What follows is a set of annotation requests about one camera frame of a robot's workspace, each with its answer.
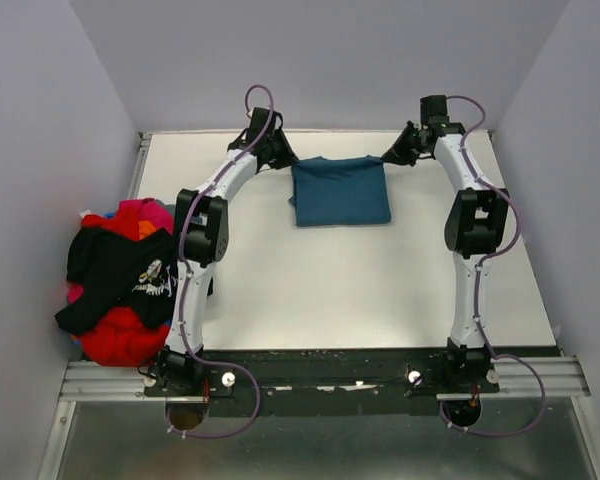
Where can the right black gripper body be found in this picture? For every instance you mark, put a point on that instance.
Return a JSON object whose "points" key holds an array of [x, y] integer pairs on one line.
{"points": [[407, 148]]}

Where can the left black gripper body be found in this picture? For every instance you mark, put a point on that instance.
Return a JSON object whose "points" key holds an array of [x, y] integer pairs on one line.
{"points": [[279, 153]]}

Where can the teal blue t shirt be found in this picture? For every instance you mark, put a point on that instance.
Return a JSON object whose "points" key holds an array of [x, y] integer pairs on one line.
{"points": [[344, 192]]}

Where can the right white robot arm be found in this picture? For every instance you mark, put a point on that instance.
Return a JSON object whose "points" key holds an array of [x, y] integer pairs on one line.
{"points": [[473, 233]]}

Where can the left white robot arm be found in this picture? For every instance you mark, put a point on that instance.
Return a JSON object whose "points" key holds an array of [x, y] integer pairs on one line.
{"points": [[202, 237]]}

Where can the orange t shirt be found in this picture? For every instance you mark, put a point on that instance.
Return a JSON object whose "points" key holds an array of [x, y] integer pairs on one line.
{"points": [[145, 229]]}

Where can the black t shirt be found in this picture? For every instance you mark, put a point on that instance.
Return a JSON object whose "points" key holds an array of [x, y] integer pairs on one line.
{"points": [[115, 271]]}

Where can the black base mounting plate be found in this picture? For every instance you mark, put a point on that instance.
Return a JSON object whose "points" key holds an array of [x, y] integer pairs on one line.
{"points": [[320, 382]]}

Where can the red t shirt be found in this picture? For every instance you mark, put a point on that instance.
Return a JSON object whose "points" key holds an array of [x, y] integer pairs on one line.
{"points": [[120, 339]]}

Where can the aluminium frame rail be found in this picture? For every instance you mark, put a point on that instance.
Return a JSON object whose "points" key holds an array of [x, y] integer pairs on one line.
{"points": [[537, 375]]}

